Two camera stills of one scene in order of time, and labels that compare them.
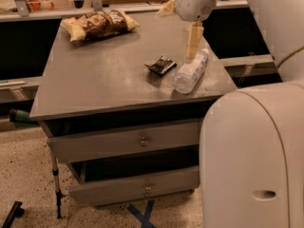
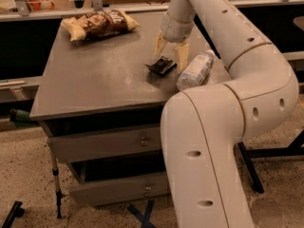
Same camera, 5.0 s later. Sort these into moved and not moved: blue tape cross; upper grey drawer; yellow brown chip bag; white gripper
Moved: white gripper
Not moved: upper grey drawer; yellow brown chip bag; blue tape cross
